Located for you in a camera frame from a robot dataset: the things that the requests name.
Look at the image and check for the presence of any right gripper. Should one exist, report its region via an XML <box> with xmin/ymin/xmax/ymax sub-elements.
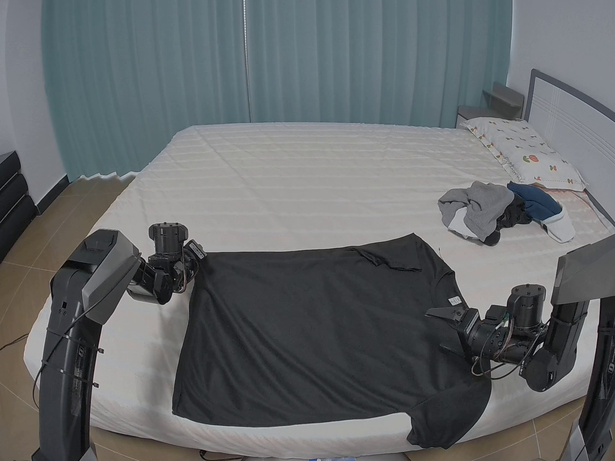
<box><xmin>425</xmin><ymin>307</ymin><xmax>512</xmax><ymax>364</ymax></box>

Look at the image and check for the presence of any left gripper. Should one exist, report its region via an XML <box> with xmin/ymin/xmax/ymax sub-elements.
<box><xmin>182</xmin><ymin>239</ymin><xmax>209</xmax><ymax>277</ymax></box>

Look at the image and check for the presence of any black T-shirt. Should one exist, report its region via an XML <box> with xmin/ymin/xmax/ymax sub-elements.
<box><xmin>170</xmin><ymin>232</ymin><xmax>493</xmax><ymax>450</ymax></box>

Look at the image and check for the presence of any pile of clothes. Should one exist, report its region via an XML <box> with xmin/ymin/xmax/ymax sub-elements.
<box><xmin>437</xmin><ymin>181</ymin><xmax>576</xmax><ymax>247</ymax></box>

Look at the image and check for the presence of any bed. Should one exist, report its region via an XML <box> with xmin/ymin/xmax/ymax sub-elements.
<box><xmin>24</xmin><ymin>68</ymin><xmax>615</xmax><ymax>452</ymax></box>

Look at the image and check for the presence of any black chest of drawers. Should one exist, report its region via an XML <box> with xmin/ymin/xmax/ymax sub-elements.
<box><xmin>0</xmin><ymin>150</ymin><xmax>37</xmax><ymax>264</ymax></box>

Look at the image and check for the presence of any white printed pillow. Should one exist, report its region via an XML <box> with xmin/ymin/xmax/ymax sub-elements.
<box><xmin>459</xmin><ymin>117</ymin><xmax>589</xmax><ymax>192</ymax></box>

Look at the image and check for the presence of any grey bedside table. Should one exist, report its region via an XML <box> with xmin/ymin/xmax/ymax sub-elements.
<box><xmin>456</xmin><ymin>82</ymin><xmax>525</xmax><ymax>129</ymax></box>

